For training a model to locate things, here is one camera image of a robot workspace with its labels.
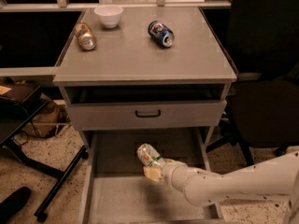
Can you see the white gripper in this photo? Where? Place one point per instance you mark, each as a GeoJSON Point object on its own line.
{"type": "Point", "coordinates": [168, 172]}

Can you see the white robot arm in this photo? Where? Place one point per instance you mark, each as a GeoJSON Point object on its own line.
{"type": "Point", "coordinates": [274, 180]}

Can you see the open middle drawer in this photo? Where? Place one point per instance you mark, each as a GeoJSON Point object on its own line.
{"type": "Point", "coordinates": [116, 191]}

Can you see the closed upper drawer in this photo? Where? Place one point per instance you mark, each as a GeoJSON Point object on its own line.
{"type": "Point", "coordinates": [122, 116]}

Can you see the grey drawer cabinet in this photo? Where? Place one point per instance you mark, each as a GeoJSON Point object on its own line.
{"type": "Point", "coordinates": [128, 66]}

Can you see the blue pepsi can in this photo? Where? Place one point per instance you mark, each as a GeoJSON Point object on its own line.
{"type": "Point", "coordinates": [161, 34]}

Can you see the gold brown can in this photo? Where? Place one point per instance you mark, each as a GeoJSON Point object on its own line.
{"type": "Point", "coordinates": [85, 36]}

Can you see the brown bag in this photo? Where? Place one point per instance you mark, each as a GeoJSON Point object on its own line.
{"type": "Point", "coordinates": [17, 99]}

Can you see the black shoe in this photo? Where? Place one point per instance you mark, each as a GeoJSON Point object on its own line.
{"type": "Point", "coordinates": [13, 204]}

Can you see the white bowl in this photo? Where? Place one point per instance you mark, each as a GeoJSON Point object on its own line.
{"type": "Point", "coordinates": [109, 15]}

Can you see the black office chair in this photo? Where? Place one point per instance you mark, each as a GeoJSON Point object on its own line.
{"type": "Point", "coordinates": [262, 40]}

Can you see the black drawer handle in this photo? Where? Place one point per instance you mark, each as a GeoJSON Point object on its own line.
{"type": "Point", "coordinates": [148, 114]}

